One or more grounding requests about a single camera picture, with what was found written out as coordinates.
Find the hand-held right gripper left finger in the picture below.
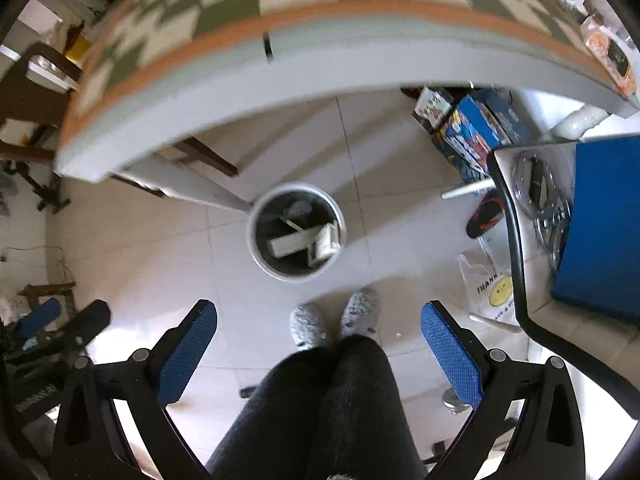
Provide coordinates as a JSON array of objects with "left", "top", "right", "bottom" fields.
[{"left": 51, "top": 299, "right": 219, "bottom": 480}]

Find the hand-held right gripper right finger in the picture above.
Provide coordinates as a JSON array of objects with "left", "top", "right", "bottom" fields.
[{"left": 420, "top": 300, "right": 586, "bottom": 480}]

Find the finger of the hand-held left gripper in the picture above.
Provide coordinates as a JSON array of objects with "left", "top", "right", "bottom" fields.
[
  {"left": 59, "top": 299, "right": 112, "bottom": 357},
  {"left": 15, "top": 298, "right": 62, "bottom": 340}
]

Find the white trash bin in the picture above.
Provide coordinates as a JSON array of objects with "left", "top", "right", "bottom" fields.
[{"left": 245, "top": 182, "right": 348, "bottom": 284}]

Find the small wooden stool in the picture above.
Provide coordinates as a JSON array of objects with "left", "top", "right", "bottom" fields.
[{"left": 19, "top": 282, "right": 77, "bottom": 313}]

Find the smiley plastic bag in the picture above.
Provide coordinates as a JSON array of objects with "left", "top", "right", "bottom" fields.
[{"left": 457, "top": 247, "right": 527, "bottom": 332}]

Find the person's right leg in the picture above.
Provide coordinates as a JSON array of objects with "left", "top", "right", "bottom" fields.
[{"left": 305, "top": 335, "right": 426, "bottom": 480}]

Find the person's leg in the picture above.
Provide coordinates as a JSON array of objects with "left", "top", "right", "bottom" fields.
[
  {"left": 305, "top": 335, "right": 426, "bottom": 480},
  {"left": 206, "top": 347, "right": 333, "bottom": 480}
]

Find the grey fluffy right slipper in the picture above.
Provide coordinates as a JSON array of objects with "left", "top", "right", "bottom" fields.
[{"left": 339, "top": 287, "right": 380, "bottom": 340}]

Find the grey fluffy slipper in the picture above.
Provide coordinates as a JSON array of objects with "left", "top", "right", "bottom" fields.
[
  {"left": 290, "top": 303, "right": 328, "bottom": 350},
  {"left": 339, "top": 287, "right": 380, "bottom": 340}
]

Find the person's left leg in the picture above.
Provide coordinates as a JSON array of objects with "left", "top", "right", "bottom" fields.
[{"left": 206, "top": 347, "right": 333, "bottom": 480}]

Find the grey fluffy left slipper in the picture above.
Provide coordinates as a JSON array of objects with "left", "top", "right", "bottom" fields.
[{"left": 290, "top": 303, "right": 328, "bottom": 350}]

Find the black exercise stand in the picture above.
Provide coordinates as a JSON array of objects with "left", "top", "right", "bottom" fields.
[{"left": 0, "top": 159, "right": 72, "bottom": 215}]

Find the red black sandal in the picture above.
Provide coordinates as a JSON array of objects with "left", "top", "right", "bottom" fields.
[{"left": 465, "top": 192, "right": 507, "bottom": 240}]

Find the long white cardboard box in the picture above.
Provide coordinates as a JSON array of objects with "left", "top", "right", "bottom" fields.
[{"left": 269, "top": 229, "right": 322, "bottom": 259}]

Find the round metal fan guard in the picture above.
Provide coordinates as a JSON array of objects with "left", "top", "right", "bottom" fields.
[
  {"left": 532, "top": 197, "right": 572, "bottom": 273},
  {"left": 514, "top": 151, "right": 552, "bottom": 222}
]

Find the silver metal rod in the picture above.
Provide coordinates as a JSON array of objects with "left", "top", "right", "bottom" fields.
[{"left": 440, "top": 180, "right": 494, "bottom": 201}]

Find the small white carton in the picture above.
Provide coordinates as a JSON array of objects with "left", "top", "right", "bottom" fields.
[{"left": 308, "top": 222, "right": 342, "bottom": 267}]

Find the brown wooden table beam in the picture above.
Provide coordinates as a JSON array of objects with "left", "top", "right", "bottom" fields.
[{"left": 109, "top": 136, "right": 239, "bottom": 199}]

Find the black chair with blue cushion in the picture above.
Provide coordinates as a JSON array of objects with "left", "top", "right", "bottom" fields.
[{"left": 486, "top": 132, "right": 640, "bottom": 413}]

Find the blue colourful cardboard box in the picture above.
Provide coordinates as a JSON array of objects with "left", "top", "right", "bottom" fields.
[{"left": 432, "top": 91, "right": 532, "bottom": 184}]

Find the white printed box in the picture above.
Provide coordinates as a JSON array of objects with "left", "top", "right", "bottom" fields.
[{"left": 412, "top": 87, "right": 455, "bottom": 134}]

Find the white table leg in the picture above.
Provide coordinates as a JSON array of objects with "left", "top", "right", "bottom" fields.
[{"left": 551, "top": 104, "right": 599, "bottom": 141}]

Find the yellow bag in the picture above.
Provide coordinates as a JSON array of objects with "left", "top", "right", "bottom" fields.
[{"left": 63, "top": 35, "right": 92, "bottom": 64}]

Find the table with checkered cloth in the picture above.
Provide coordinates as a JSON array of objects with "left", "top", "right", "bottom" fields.
[{"left": 54, "top": 0, "right": 640, "bottom": 183}]

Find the orange snack packet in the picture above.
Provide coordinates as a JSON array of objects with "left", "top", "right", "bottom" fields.
[{"left": 581, "top": 14, "right": 637, "bottom": 98}]

